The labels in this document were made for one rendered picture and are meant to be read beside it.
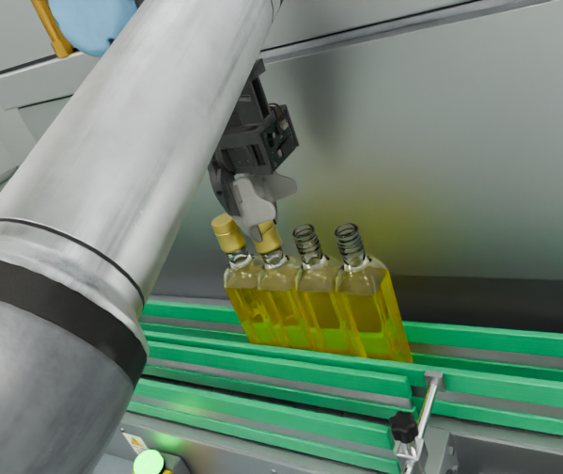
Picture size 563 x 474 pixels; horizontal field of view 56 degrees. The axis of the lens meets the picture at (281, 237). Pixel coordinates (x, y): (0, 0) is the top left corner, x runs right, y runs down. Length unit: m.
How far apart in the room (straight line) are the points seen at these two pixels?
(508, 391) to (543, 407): 0.04
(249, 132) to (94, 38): 0.19
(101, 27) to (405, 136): 0.38
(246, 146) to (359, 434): 0.35
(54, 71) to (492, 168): 0.70
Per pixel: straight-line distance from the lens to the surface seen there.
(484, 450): 0.74
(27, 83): 1.05
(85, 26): 0.47
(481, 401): 0.70
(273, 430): 0.75
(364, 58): 0.66
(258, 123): 0.58
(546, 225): 0.72
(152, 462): 0.90
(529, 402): 0.68
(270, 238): 0.68
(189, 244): 1.03
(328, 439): 0.70
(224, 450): 0.82
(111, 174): 0.23
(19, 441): 0.19
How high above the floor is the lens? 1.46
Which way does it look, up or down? 29 degrees down
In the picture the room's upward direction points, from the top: 21 degrees counter-clockwise
